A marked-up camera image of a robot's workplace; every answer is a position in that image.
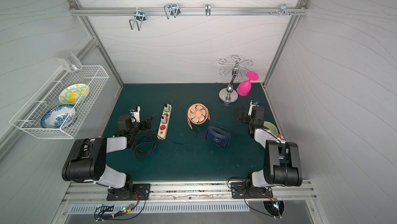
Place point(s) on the green ceramic bowl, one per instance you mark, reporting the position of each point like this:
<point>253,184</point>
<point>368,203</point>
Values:
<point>270,126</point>

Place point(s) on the blue white patterned bowl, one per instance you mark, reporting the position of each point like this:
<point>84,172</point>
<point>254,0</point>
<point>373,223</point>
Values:
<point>61,116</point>

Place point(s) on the metal double hook middle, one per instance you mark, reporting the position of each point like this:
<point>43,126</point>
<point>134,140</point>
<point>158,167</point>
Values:
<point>171,10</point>

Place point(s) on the silver glass holder stand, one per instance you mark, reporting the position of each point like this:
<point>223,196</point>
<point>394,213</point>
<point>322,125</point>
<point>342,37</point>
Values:
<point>229,95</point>

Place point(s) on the pink plastic wine glass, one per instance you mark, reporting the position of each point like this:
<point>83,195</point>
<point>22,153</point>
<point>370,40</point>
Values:
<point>245,87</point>

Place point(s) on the metal hook right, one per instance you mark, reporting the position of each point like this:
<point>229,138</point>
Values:
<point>283,11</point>

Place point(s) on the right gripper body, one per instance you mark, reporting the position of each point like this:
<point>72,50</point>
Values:
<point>245,117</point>

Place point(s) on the small metal hook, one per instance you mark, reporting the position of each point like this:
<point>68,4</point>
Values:
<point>207,10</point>

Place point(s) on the base wiring with board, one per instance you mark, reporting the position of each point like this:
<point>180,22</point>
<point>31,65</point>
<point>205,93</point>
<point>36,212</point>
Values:
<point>119,210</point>

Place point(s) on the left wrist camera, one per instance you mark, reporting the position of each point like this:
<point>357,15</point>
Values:
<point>135,114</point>

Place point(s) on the green dark table mat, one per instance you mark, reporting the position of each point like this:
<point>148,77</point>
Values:
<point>185,154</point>

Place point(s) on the metal double hook left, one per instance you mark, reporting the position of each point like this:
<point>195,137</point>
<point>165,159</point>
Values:
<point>137,20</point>

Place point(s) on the clear glass cup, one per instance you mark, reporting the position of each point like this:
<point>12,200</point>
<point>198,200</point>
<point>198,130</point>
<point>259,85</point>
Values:
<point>69,61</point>

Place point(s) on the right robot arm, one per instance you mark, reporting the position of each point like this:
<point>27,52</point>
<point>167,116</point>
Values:
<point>281,166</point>

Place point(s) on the orange desk fan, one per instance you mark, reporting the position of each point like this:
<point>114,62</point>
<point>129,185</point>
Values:
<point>197,114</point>

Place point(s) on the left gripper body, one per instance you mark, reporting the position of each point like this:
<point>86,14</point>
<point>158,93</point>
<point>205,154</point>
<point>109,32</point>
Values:
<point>141,124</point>

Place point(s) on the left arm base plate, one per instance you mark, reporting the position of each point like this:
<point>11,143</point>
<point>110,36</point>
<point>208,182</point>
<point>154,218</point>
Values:
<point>129,192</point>

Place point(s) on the white wire basket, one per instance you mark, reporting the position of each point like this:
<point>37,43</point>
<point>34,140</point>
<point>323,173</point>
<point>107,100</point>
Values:
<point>28,118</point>

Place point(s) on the aluminium rail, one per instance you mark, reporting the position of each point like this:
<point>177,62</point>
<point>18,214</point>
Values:
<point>184,191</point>
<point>185,11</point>

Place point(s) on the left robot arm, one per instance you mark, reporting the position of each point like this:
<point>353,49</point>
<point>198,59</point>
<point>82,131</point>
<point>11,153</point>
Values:
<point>86,161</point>

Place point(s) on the pink usb charger plug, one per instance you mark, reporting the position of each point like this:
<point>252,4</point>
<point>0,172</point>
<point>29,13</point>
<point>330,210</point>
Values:
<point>164,118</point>

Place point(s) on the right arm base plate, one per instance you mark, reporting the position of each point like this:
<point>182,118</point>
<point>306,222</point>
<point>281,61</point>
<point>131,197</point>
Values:
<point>241,190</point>

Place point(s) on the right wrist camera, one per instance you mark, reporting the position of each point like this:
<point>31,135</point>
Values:
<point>253,103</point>

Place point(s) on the green usb charger plug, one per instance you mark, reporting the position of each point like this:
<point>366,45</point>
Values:
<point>167,107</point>

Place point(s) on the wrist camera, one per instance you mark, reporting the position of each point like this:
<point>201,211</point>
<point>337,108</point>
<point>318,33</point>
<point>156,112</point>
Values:
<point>253,103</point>
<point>135,114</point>

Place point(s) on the yellow green patterned bowl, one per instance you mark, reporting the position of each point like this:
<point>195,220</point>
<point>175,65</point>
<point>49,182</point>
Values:
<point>74,94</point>

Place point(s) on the metal double hook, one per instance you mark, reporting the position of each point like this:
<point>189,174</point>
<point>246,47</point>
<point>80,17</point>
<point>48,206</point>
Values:
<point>137,20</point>
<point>171,10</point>

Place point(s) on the white red power strip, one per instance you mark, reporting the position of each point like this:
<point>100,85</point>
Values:
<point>163,128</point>

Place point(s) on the dark blue desk fan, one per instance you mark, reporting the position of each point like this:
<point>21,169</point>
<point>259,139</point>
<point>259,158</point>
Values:
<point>219,136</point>

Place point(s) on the aluminium front rail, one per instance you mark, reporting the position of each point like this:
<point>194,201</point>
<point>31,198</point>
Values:
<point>184,191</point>

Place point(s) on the aluminium top rail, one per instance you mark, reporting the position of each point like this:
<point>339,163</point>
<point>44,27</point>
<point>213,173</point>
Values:
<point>185,11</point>

